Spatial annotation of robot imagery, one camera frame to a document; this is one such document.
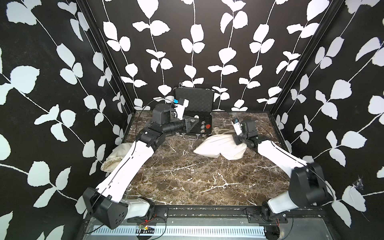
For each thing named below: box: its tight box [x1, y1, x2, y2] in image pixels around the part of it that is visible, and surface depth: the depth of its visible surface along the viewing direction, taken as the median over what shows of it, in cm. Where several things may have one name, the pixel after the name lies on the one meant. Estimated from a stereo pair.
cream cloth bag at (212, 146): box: [193, 134, 247, 161], surface depth 91 cm
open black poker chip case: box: [174, 86, 214, 136], surface depth 109 cm
